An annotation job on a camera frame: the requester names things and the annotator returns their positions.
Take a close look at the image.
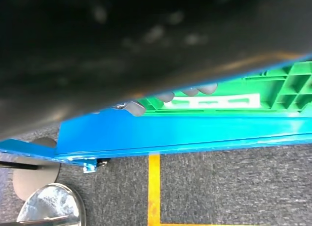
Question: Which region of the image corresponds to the blue metal shelf rack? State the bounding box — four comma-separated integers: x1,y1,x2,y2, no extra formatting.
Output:
0,53,312,173

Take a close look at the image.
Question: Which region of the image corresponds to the yellow floor tape square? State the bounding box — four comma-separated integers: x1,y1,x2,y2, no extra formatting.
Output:
147,154,269,226

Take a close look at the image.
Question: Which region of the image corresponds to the black round base disc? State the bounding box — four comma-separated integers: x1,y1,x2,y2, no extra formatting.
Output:
12,137,61,202

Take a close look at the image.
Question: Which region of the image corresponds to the green plastic crate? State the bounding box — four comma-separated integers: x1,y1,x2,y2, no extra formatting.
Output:
139,60,312,117

